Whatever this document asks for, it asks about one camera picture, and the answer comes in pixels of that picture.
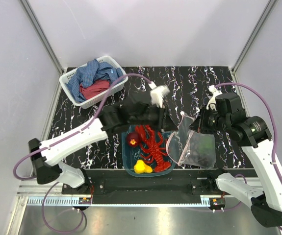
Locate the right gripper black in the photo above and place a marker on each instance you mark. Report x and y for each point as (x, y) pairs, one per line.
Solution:
(203, 128)

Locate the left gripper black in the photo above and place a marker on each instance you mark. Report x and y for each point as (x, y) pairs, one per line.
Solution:
(165, 121)

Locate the green fake vegetable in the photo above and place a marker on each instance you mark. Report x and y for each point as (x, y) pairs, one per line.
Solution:
(207, 147)

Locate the clear zip top bag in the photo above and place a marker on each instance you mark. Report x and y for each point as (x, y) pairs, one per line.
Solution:
(182, 145)

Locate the red fake lobster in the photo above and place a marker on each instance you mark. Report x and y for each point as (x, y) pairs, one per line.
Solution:
(153, 152)

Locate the red fake apple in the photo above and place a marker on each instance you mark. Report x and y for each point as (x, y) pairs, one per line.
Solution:
(133, 139)

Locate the yellow fake fruit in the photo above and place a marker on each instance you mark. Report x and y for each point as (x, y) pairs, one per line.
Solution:
(140, 167)

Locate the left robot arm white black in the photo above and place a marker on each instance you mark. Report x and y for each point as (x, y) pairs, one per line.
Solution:
(46, 156)

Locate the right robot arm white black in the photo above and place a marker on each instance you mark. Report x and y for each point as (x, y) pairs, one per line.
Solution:
(224, 112)

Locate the blue plastic container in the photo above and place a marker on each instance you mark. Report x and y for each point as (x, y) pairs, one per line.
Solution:
(130, 155)

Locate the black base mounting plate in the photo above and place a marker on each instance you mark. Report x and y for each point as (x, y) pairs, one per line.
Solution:
(103, 186)

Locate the red cloth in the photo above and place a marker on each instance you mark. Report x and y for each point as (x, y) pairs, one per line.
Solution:
(95, 89)

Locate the white plastic basket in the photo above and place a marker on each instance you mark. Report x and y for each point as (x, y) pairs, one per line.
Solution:
(114, 87)

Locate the blue patterned cloth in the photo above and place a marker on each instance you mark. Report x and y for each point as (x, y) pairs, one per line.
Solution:
(89, 74)

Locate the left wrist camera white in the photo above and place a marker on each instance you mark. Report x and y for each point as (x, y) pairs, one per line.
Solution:
(158, 94)

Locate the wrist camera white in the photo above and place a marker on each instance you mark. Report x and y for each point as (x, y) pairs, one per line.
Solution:
(211, 105)
(158, 94)

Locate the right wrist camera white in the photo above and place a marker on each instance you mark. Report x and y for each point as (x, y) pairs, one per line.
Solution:
(211, 105)

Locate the aluminium frame rail front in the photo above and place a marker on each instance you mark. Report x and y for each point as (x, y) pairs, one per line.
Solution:
(32, 188)

